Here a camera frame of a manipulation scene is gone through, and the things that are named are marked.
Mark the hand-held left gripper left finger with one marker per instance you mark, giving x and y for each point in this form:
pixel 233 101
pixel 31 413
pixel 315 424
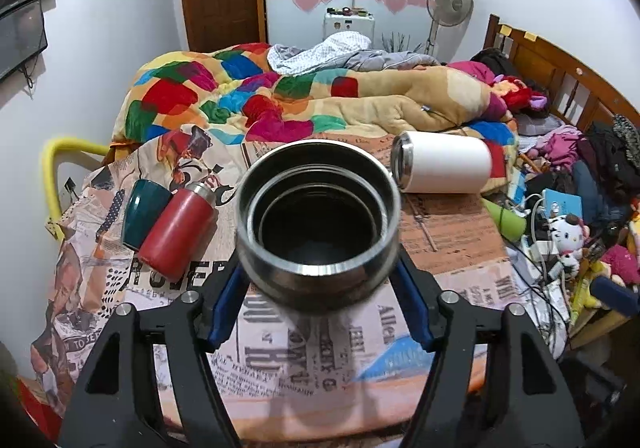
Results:
pixel 223 308

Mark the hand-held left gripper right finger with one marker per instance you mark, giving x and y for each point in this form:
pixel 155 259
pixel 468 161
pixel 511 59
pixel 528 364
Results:
pixel 413 308

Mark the stainless steel cup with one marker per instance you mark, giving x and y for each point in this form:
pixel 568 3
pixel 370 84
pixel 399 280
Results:
pixel 317 220

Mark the red thermos cup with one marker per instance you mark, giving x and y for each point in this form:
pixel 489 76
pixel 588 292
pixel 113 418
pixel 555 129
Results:
pixel 175 233

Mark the dark green cup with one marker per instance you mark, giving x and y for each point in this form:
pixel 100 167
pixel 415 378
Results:
pixel 142 213

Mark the white thermos cup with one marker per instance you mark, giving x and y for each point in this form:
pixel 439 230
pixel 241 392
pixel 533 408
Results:
pixel 445 163

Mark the green bottle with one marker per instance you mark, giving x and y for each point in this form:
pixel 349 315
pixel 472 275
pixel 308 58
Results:
pixel 505 220

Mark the white power strip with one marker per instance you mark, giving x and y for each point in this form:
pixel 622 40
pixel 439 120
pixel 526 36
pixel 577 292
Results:
pixel 542 253

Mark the white cat plush toy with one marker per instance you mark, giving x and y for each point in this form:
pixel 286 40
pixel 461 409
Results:
pixel 567 235

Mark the light blue box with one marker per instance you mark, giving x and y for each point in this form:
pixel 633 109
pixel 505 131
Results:
pixel 562 204

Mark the tan plush blanket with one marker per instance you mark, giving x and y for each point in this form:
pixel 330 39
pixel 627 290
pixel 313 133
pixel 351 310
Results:
pixel 410 98

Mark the colourful patchwork blanket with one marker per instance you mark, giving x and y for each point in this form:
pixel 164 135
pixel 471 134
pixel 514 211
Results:
pixel 200 93

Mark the pile of clothes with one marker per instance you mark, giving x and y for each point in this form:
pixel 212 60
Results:
pixel 585 163

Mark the red plush toy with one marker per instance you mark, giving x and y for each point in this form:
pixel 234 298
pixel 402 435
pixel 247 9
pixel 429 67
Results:
pixel 517 95

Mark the grey white quilt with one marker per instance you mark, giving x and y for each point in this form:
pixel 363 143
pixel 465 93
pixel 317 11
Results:
pixel 325 55

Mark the wooden headboard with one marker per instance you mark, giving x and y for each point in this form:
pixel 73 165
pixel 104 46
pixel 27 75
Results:
pixel 565 73

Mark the white appliance by door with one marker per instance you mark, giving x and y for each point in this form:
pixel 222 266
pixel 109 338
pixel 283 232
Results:
pixel 348 24

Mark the standing electric fan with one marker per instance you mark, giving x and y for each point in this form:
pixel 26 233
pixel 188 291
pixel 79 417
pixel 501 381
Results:
pixel 449 3

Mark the yellow bed rail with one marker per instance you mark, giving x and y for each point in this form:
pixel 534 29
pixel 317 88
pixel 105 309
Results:
pixel 55 168

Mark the wall television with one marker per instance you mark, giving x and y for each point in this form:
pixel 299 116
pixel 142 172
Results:
pixel 22 3

